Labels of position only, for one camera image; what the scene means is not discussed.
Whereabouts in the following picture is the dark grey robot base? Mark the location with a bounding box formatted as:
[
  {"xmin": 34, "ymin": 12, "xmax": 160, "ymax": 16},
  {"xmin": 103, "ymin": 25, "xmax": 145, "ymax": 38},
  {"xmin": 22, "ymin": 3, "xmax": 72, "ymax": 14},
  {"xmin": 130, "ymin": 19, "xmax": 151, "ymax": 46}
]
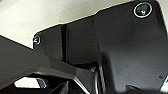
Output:
[{"xmin": 32, "ymin": 0, "xmax": 168, "ymax": 94}]

